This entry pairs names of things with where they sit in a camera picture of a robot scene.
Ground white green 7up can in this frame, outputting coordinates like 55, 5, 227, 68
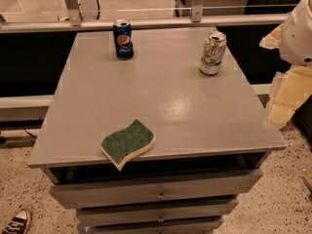
200, 31, 226, 75

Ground black floor cable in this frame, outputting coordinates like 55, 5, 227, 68
20, 126, 39, 140

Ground bottom grey drawer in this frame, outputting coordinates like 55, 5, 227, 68
94, 217, 223, 234

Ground black white sneaker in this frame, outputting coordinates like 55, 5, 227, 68
1, 209, 31, 234

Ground grey drawer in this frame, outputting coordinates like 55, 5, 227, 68
94, 217, 223, 234
51, 169, 262, 209
77, 198, 238, 226

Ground grey drawer cabinet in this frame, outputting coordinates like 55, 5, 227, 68
27, 26, 288, 234

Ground top grey drawer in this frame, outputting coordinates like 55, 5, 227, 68
51, 169, 262, 209

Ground white metal railing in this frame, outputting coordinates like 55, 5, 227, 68
0, 0, 287, 33

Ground middle grey drawer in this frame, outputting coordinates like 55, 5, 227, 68
77, 198, 238, 226

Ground blue Pepsi can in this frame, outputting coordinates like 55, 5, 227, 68
113, 19, 134, 59

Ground green yellow sponge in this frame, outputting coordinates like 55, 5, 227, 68
101, 119, 155, 171

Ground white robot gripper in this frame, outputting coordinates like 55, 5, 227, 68
259, 0, 312, 127

